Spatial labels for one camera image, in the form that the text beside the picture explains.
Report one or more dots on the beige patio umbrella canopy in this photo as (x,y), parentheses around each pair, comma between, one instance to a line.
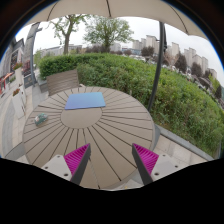
(152,9)

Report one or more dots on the dark curved umbrella pole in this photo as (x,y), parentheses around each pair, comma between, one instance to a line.
(162,49)

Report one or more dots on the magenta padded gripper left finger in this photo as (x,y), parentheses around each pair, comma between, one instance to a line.
(70,167)

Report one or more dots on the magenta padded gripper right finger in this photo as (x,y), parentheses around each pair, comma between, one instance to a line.
(152,166)

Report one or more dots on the round slatted outdoor table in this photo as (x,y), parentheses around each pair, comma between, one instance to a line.
(109,130)

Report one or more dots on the white planter with flowers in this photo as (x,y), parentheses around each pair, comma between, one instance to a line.
(19,101)

